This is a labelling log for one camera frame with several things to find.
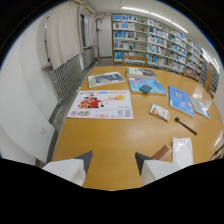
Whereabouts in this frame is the white plastic packet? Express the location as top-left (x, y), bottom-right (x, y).
top-left (172, 136), bottom-right (195, 169)

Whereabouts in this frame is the blue cover book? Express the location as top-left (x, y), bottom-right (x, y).
top-left (167, 85), bottom-right (195, 118)

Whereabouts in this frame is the grey landscape book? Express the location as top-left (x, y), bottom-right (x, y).
top-left (87, 71), bottom-right (126, 89)

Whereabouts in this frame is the grey wall radiator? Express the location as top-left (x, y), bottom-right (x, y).
top-left (48, 54), bottom-right (84, 103)

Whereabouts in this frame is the pale blue thin booklet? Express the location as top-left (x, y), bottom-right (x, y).
top-left (189, 96), bottom-right (211, 120)

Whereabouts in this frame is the green cover book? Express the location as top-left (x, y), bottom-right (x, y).
top-left (126, 67), bottom-right (158, 80)

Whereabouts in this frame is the roast milk biscuit packet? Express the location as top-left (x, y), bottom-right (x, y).
top-left (149, 103), bottom-right (171, 122)

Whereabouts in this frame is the small dark blue card case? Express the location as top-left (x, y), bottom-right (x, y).
top-left (138, 84), bottom-right (153, 94)

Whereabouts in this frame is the brown cardboard box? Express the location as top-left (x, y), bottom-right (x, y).
top-left (151, 144), bottom-right (173, 163)

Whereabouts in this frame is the light blue picture book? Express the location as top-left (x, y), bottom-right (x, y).
top-left (128, 77), bottom-right (168, 96)

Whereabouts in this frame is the wooden chair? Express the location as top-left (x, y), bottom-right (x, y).
top-left (121, 54), bottom-right (149, 69)
top-left (182, 69), bottom-right (200, 82)

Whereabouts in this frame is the white curtain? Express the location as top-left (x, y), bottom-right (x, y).
top-left (45, 0), bottom-right (84, 71)

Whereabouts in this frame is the black marker pen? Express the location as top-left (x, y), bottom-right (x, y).
top-left (174, 116), bottom-right (198, 136)

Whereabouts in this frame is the large white poster with people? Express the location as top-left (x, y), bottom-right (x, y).
top-left (66, 89), bottom-right (134, 120)

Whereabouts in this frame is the long library bookshelf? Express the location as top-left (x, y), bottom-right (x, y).
top-left (111, 13), bottom-right (221, 94)

